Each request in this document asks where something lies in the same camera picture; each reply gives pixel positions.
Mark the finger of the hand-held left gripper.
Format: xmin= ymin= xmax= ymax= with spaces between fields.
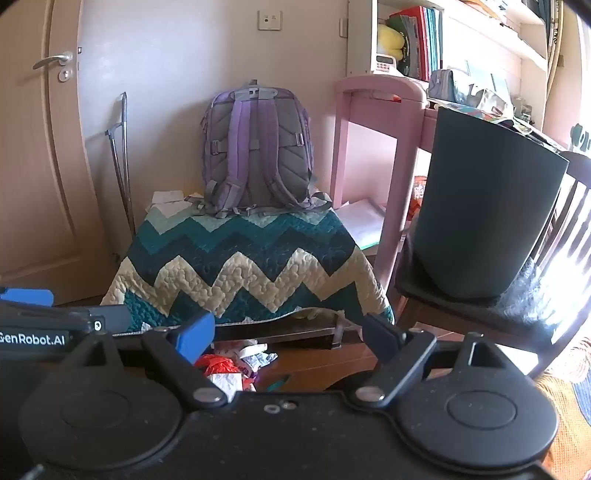
xmin=0 ymin=301 xmax=134 ymax=335
xmin=0 ymin=287 xmax=54 ymax=309

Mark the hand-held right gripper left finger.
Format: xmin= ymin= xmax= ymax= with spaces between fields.
xmin=81 ymin=310 xmax=229 ymax=409

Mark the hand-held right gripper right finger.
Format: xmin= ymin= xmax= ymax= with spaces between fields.
xmin=353 ymin=313 xmax=513 ymax=409

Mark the dark green waste bin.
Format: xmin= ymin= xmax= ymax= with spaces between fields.
xmin=412 ymin=106 xmax=570 ymax=301

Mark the red plastic wrapper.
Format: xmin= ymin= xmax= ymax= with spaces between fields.
xmin=194 ymin=353 xmax=242 ymax=377

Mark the crumpled white paper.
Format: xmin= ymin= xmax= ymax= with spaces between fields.
xmin=205 ymin=371 xmax=256 ymax=394

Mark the black seat cushion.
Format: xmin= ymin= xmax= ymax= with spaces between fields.
xmin=396 ymin=235 xmax=556 ymax=343

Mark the teal zigzag quilt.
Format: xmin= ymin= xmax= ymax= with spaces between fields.
xmin=100 ymin=189 xmax=395 ymax=334

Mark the stack of white papers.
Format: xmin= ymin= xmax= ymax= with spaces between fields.
xmin=335 ymin=196 xmax=387 ymax=253

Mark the wooden door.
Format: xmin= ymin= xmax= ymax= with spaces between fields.
xmin=0 ymin=0 xmax=136 ymax=306

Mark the white paper sheet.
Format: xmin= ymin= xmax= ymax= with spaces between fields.
xmin=151 ymin=189 xmax=185 ymax=217

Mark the folded metal stand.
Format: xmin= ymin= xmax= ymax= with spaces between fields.
xmin=105 ymin=91 xmax=137 ymax=241

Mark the purple grey backpack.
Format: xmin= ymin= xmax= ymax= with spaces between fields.
xmin=185 ymin=79 xmax=334 ymax=219

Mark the orange cloth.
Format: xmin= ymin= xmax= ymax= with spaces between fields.
xmin=534 ymin=342 xmax=591 ymax=480

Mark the wooden chair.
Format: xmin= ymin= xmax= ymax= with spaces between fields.
xmin=392 ymin=150 xmax=591 ymax=380

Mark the pink desk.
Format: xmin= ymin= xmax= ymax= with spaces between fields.
xmin=330 ymin=75 xmax=570 ymax=296

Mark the shiny foil bag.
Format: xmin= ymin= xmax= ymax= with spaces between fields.
xmin=468 ymin=88 xmax=516 ymax=121

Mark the grey pencil case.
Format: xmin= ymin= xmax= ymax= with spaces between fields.
xmin=427 ymin=68 xmax=472 ymax=101

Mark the white calculator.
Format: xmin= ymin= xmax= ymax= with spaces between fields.
xmin=373 ymin=53 xmax=400 ymax=75

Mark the yellow plush toy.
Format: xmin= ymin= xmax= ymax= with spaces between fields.
xmin=376 ymin=23 xmax=408 ymax=59

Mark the row of colourful books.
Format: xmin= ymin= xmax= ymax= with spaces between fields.
xmin=388 ymin=4 xmax=445 ymax=83

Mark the white bookshelf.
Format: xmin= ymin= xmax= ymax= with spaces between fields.
xmin=346 ymin=0 xmax=563 ymax=95

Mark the silver door handle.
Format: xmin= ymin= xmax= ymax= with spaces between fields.
xmin=32 ymin=51 xmax=75 ymax=84

